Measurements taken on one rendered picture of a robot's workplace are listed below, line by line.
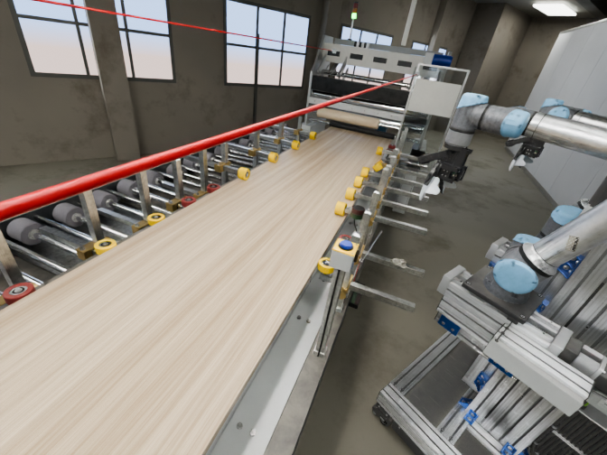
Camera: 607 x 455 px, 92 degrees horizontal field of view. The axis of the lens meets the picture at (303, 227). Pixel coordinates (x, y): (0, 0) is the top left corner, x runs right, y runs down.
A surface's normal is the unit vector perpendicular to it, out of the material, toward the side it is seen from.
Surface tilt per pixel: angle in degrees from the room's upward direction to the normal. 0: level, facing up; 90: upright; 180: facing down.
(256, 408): 0
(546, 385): 90
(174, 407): 0
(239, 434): 0
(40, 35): 90
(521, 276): 97
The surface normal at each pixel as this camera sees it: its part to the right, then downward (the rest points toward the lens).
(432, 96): -0.36, 0.44
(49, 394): 0.13, -0.85
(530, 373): -0.78, 0.24
